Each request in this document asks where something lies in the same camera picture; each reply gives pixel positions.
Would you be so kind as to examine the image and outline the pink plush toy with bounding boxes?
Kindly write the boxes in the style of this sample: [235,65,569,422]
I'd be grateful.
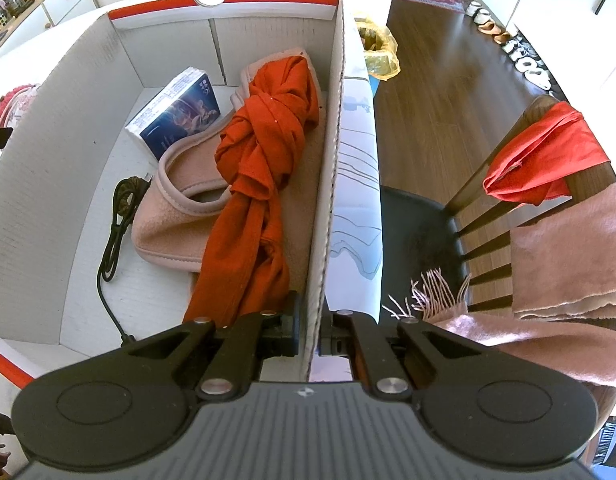
[0,84,38,128]

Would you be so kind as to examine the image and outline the red knotted cloth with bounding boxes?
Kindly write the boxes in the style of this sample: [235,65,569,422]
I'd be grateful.
[184,53,320,326]

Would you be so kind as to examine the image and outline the red white cardboard box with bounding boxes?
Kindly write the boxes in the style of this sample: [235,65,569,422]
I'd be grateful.
[0,0,346,389]

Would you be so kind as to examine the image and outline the black cable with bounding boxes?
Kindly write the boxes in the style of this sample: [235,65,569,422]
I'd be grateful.
[96,174,152,346]

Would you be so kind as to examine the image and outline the pink fleece pouch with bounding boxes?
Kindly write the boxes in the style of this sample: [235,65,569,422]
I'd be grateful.
[132,48,326,292]

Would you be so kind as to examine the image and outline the blue white small box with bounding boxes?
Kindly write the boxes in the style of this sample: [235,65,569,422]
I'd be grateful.
[124,67,222,159]

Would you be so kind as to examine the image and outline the near wooden chair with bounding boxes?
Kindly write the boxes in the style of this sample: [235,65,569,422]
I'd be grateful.
[379,94,616,466]

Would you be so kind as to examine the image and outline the white drawer cabinet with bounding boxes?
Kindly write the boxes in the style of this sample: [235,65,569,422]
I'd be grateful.
[0,0,101,61]

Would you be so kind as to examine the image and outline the pink scarf on chair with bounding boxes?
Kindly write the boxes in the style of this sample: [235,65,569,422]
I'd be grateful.
[384,182,616,388]

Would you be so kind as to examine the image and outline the red cloth on chair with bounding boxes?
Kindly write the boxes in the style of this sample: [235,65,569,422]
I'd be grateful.
[483,102,610,206]

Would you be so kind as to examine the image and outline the row of shoes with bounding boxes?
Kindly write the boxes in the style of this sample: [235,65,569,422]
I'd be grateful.
[465,0,555,93]

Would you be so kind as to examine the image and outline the white wall cabinets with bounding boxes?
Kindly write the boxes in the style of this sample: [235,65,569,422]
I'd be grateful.
[480,0,616,100]

